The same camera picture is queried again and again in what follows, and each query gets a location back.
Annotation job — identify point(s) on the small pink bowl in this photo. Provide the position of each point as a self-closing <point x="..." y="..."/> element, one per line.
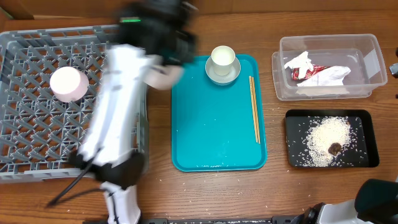
<point x="68" y="84"/>

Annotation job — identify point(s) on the large white plate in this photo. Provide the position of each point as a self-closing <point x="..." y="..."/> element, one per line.
<point x="162" y="77"/>

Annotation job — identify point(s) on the pile of white rice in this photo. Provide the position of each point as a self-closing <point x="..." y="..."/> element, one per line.
<point x="309" y="138"/>

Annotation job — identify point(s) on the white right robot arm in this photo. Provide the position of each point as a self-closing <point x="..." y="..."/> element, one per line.
<point x="375" y="202"/>

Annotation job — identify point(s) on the brown food scrap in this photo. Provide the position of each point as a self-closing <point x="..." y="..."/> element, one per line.
<point x="335" y="149"/>

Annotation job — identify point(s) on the small white tissue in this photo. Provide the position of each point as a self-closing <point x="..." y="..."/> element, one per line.
<point x="302" y="61"/>

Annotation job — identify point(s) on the grey saucer bowl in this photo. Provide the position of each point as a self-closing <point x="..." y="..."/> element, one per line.
<point x="223" y="80"/>

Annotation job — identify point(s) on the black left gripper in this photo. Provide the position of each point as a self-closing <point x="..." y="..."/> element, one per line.
<point x="185" y="38"/>

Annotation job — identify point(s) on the grey dish rack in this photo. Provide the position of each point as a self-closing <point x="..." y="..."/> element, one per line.
<point x="38" y="131"/>

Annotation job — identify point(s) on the wooden chopstick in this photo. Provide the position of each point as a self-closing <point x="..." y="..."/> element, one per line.
<point x="253" y="109"/>

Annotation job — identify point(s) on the wooden chopstick left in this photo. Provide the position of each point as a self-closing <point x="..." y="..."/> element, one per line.
<point x="253" y="109"/>

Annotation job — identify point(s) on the clear plastic bin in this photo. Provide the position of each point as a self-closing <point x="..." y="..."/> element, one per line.
<point x="361" y="53"/>

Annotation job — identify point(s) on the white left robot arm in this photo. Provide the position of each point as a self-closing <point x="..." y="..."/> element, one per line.
<point x="106" y="150"/>

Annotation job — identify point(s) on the white paper cup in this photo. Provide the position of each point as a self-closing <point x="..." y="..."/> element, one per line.
<point x="222" y="57"/>

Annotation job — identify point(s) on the black food waste tray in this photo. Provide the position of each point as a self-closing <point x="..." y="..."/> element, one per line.
<point x="367" y="123"/>

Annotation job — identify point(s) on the wooden chopstick right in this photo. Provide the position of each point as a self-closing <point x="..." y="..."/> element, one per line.
<point x="255" y="110"/>

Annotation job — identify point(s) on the teal plastic tray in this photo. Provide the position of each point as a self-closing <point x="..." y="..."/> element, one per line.
<point x="212" y="125"/>

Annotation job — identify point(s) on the red snack wrapper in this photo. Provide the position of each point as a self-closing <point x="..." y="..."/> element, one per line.
<point x="297" y="73"/>

